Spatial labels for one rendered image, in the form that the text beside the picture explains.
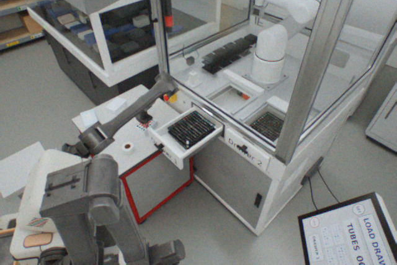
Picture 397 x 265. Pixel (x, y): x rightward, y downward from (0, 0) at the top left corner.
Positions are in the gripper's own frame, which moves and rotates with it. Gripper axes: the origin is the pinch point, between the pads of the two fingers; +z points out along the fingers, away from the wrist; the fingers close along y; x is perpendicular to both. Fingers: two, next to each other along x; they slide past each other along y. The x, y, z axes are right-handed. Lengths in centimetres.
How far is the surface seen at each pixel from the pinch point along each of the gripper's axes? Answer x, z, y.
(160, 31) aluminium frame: -32, -48, 10
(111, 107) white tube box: 1.7, 0.2, 32.1
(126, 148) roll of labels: 18.3, 3.3, -1.0
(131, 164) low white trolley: 24.0, 4.3, -11.6
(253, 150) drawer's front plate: -17, -10, -66
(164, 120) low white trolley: -14.1, 5.7, -1.7
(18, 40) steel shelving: -43, 72, 342
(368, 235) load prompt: 8, -35, -119
